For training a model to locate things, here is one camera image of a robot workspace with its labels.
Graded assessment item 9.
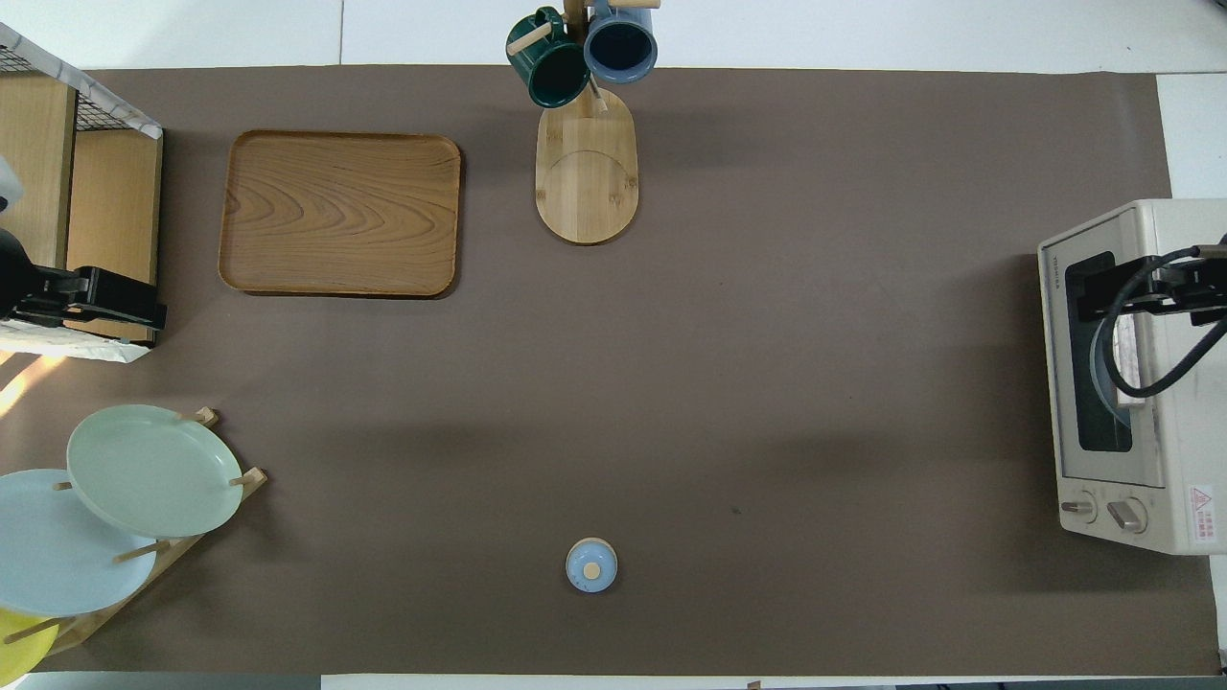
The rectangular wooden tray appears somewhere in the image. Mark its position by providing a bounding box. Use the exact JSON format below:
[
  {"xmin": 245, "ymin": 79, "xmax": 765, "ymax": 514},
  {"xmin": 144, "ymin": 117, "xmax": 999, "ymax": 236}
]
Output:
[{"xmin": 218, "ymin": 129, "xmax": 463, "ymax": 299}]

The folded white cloth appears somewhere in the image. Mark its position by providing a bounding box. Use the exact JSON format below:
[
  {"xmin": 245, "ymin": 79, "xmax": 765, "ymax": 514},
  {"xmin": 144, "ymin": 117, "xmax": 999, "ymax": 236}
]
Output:
[{"xmin": 0, "ymin": 21, "xmax": 164, "ymax": 141}]

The wooden mug tree stand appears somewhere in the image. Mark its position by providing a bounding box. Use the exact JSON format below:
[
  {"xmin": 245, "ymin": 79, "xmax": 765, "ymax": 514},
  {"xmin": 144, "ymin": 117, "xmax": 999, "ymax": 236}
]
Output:
[{"xmin": 506, "ymin": 0, "xmax": 662, "ymax": 246}]

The beige toaster oven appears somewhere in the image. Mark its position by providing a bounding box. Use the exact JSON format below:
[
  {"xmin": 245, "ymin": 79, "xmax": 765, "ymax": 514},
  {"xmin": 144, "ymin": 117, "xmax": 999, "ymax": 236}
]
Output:
[{"xmin": 1037, "ymin": 198, "xmax": 1227, "ymax": 558}]

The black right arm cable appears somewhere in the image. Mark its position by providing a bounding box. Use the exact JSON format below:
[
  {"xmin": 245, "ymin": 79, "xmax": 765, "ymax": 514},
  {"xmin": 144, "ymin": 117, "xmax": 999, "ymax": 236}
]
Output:
[{"xmin": 1096, "ymin": 245, "xmax": 1227, "ymax": 401}]

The yellow plate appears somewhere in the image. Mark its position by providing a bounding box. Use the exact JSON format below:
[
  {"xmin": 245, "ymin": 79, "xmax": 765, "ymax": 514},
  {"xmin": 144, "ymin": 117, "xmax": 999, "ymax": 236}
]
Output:
[{"xmin": 0, "ymin": 606, "xmax": 59, "ymax": 682}]

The toaster oven glass door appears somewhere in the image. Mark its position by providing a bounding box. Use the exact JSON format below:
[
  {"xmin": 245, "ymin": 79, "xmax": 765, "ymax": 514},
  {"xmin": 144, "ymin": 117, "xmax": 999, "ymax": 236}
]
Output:
[{"xmin": 1039, "ymin": 216, "xmax": 1167, "ymax": 491}]

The wooden plate rack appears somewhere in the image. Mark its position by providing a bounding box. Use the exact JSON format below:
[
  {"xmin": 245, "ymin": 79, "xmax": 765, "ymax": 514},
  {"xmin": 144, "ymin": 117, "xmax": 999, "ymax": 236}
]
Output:
[{"xmin": 0, "ymin": 406, "xmax": 268, "ymax": 672}]

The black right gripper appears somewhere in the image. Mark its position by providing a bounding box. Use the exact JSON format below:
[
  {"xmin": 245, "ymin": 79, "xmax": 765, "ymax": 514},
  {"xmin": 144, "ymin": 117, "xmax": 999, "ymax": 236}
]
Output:
[{"xmin": 1074, "ymin": 251, "xmax": 1227, "ymax": 329}]

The small light blue plate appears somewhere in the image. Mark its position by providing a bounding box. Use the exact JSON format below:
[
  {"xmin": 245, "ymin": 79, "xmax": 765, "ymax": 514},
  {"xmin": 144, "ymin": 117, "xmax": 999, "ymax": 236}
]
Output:
[{"xmin": 1091, "ymin": 318, "xmax": 1138, "ymax": 428}]

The dark green mug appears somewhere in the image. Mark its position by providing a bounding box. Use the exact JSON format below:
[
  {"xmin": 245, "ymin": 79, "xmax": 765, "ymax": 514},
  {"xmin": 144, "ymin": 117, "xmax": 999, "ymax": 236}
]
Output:
[{"xmin": 506, "ymin": 8, "xmax": 592, "ymax": 109}]

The large brown table mat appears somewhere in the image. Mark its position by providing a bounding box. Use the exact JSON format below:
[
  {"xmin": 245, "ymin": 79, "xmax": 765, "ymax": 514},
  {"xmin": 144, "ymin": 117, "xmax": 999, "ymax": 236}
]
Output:
[{"xmin": 0, "ymin": 65, "xmax": 1220, "ymax": 677}]

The wooden two-tier shelf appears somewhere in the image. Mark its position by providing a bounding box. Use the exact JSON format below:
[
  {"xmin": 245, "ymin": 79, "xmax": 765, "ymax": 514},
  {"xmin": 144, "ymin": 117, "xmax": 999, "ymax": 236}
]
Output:
[{"xmin": 0, "ymin": 72, "xmax": 164, "ymax": 346}]

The pale green plate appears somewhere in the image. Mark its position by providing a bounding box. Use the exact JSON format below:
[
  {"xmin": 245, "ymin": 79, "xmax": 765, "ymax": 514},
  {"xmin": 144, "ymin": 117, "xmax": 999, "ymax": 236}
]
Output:
[{"xmin": 66, "ymin": 403, "xmax": 244, "ymax": 540}]

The blue mug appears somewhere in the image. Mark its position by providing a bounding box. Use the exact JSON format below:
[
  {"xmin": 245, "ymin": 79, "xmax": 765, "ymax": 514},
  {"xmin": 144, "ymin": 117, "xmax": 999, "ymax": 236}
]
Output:
[{"xmin": 583, "ymin": 0, "xmax": 660, "ymax": 85}]

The large light blue plate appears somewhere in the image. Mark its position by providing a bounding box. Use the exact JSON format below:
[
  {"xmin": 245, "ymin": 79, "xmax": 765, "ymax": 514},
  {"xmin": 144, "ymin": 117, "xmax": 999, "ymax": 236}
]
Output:
[{"xmin": 0, "ymin": 468, "xmax": 160, "ymax": 618}]

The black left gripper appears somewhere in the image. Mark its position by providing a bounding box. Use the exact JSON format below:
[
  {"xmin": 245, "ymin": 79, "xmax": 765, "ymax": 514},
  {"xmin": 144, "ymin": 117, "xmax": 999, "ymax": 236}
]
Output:
[{"xmin": 0, "ymin": 230, "xmax": 169, "ymax": 334}]

